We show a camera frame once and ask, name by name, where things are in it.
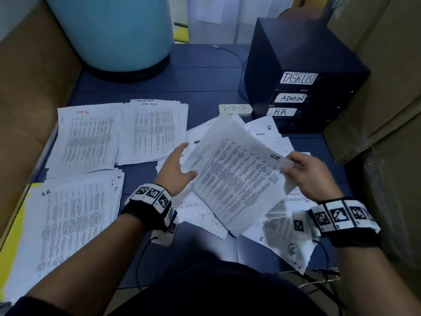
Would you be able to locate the neat stack of printed papers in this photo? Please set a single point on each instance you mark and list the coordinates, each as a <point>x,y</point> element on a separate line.
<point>62,227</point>
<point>152,131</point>
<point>85,138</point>

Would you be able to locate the person's dark trousers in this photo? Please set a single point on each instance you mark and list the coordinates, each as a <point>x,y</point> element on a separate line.
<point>210,293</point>

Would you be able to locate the person's left hand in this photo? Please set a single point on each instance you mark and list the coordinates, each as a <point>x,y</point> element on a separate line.
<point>172,173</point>

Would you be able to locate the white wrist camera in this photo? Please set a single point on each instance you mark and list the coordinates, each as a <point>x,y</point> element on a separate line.
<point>299,225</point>
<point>166,233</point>

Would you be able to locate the black marker wristband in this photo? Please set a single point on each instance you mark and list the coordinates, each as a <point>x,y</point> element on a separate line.
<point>150,206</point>
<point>345,223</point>

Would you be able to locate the person's right hand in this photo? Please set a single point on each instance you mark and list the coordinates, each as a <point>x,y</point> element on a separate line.
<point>312,177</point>

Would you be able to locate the white power strip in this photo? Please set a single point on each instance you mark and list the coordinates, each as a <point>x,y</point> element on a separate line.
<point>235,110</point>

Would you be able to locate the person's left forearm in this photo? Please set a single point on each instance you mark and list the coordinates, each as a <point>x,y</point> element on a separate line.
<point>79,273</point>

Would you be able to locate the yellow plastic item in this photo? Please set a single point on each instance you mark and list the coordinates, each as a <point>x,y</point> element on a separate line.
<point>181,33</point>

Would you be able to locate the person's right forearm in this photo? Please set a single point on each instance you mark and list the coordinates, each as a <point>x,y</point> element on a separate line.
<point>375,279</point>

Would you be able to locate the printed paper sheet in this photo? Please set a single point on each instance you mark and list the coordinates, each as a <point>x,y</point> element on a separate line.
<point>237,174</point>

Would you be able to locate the pile of printed papers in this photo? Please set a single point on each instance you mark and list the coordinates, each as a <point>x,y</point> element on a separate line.
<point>276,240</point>

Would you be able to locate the white partition panel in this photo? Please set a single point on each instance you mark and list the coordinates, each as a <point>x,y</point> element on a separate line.
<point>230,19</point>

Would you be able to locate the teal cylindrical barrel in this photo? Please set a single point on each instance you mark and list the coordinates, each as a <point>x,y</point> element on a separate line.
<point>108,29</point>

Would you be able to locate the yellow folder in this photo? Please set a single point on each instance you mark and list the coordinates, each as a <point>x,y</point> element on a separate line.
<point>10,246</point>

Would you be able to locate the brown cardboard box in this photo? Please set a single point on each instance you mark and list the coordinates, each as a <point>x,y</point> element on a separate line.
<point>388,69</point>

